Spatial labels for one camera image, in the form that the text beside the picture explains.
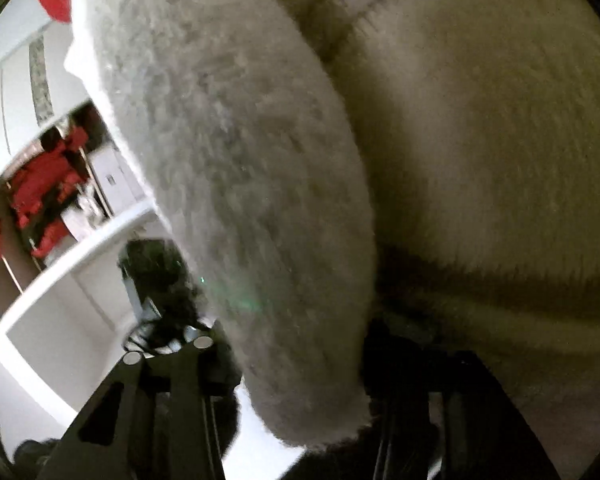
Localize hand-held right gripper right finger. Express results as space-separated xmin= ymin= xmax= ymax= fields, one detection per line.
xmin=367 ymin=320 xmax=561 ymax=480

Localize white wardrobe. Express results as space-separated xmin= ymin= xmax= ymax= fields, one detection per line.
xmin=0 ymin=0 xmax=166 ymax=426

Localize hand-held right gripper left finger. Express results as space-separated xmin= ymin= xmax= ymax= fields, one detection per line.
xmin=40 ymin=334 xmax=227 ymax=480

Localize white fluffy jacket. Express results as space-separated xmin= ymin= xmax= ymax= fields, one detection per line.
xmin=62 ymin=0 xmax=600 ymax=480

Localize hanging red clothes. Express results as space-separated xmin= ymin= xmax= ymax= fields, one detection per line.
xmin=0 ymin=125 xmax=91 ymax=261

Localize white drawer unit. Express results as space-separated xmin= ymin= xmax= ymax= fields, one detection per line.
xmin=87 ymin=145 xmax=153 ymax=221

